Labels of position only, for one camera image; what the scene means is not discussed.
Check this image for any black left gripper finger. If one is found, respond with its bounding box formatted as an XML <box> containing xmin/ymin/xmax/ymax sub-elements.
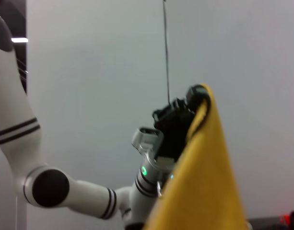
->
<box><xmin>186</xmin><ymin>84</ymin><xmax>210</xmax><ymax>107</ymax></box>

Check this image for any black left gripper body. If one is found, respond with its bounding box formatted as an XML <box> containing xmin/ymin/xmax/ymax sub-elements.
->
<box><xmin>152</xmin><ymin>97</ymin><xmax>196</xmax><ymax>166</ymax></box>

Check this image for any yellow towel with black hem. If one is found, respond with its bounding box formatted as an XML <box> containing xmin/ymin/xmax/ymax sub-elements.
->
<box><xmin>143</xmin><ymin>83</ymin><xmax>248</xmax><ymax>230</ymax></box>

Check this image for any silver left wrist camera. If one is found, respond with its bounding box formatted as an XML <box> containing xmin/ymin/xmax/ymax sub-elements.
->
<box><xmin>131</xmin><ymin>127</ymin><xmax>165</xmax><ymax>154</ymax></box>

